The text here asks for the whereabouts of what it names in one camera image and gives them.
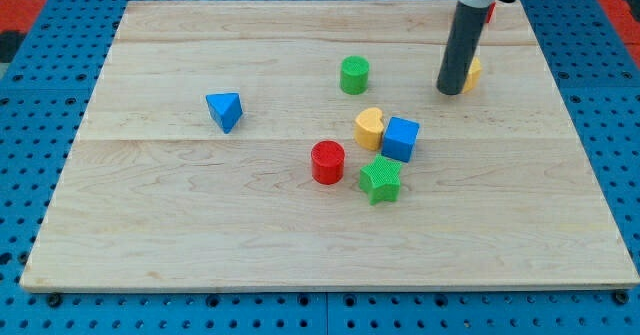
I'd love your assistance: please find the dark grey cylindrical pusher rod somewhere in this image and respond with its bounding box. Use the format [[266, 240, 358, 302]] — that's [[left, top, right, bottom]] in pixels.
[[436, 1, 489, 96]]

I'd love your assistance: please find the yellow hexagon block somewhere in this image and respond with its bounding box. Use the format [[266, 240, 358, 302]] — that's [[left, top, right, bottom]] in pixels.
[[462, 56, 483, 93]]

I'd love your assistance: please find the red star block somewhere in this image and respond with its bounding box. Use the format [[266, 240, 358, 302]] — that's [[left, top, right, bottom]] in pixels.
[[485, 2, 497, 24]]

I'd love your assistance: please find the green star block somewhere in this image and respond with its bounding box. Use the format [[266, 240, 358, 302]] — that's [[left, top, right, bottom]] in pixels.
[[359, 154, 402, 205]]

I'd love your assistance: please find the green cylinder block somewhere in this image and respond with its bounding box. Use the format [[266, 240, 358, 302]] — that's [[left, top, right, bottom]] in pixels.
[[339, 55, 370, 95]]

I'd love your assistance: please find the blue cube block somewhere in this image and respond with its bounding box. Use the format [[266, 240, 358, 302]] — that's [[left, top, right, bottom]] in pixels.
[[381, 117, 420, 163]]

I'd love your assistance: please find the yellow heart block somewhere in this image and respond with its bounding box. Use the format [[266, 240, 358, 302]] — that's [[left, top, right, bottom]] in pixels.
[[354, 107, 384, 151]]

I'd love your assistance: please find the wooden board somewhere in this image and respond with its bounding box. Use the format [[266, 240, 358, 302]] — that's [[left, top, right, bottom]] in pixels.
[[21, 0, 639, 293]]

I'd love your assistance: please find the red cylinder block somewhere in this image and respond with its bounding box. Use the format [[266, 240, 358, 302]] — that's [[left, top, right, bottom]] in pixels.
[[311, 140, 346, 185]]

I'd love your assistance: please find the blue triangle block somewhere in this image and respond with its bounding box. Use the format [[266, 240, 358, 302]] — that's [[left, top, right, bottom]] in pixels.
[[205, 93, 243, 134]]

